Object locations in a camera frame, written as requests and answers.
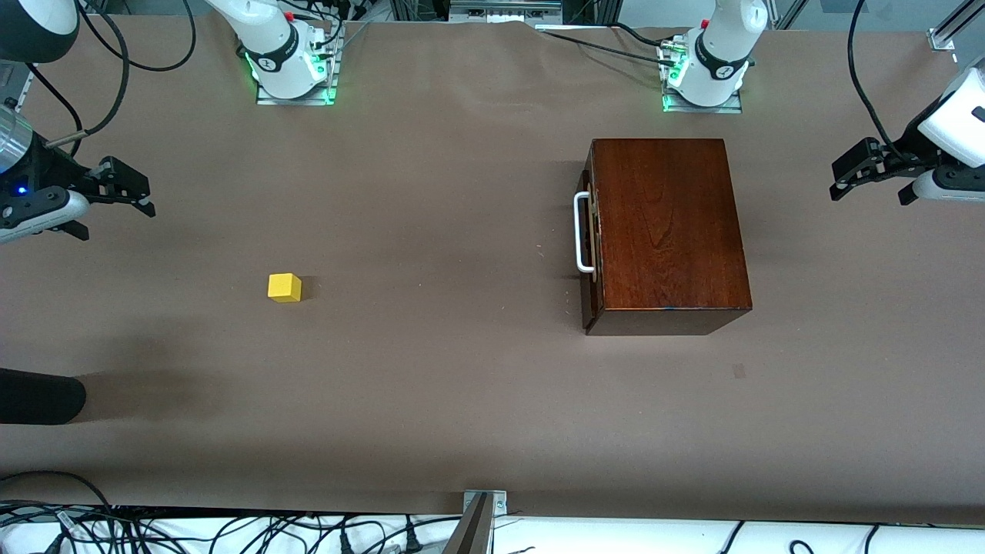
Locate yellow cube block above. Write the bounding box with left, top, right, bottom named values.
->
left=267, top=273, right=303, bottom=304

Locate light wood cabinet door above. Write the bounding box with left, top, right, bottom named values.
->
left=574, top=145, right=605, bottom=333

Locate dark brown wooden cabinet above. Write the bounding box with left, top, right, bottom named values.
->
left=583, top=138, right=753, bottom=337

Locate black cylinder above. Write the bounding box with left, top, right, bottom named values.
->
left=0, top=368, right=87, bottom=426

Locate brown table cover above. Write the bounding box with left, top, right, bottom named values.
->
left=0, top=14, right=985, bottom=526

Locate dark metal bar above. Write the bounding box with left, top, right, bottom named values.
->
left=440, top=492, right=496, bottom=554

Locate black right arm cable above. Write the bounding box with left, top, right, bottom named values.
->
left=27, top=65, right=84, bottom=132
left=45, top=0, right=130, bottom=149
left=75, top=0, right=198, bottom=75

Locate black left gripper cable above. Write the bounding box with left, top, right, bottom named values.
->
left=846, top=0, right=900, bottom=151

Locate aluminium frame rail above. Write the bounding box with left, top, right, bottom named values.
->
left=0, top=62, right=35, bottom=108
left=448, top=0, right=565, bottom=22

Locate aluminium corner bracket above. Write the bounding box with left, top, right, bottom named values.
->
left=927, top=0, right=985, bottom=53

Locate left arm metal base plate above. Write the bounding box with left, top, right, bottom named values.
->
left=660, top=38, right=744, bottom=115

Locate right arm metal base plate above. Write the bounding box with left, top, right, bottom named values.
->
left=255, top=23, right=339, bottom=107

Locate black base power cable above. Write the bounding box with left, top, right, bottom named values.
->
left=539, top=23, right=682, bottom=70

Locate silver metal bracket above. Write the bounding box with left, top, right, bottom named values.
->
left=462, top=489, right=509, bottom=518

